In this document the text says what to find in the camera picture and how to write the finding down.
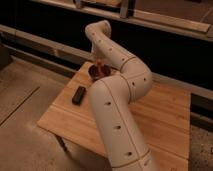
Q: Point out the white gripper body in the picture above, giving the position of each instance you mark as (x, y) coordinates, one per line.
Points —
(98, 58)

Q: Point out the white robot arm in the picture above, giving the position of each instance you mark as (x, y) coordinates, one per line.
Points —
(109, 98)

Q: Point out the dark ceramic bowl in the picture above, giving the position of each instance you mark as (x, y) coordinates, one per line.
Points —
(98, 72)

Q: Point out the black rectangular block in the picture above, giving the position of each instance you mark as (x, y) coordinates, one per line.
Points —
(78, 96)

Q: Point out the wooden table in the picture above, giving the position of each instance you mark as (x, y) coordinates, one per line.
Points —
(163, 116)

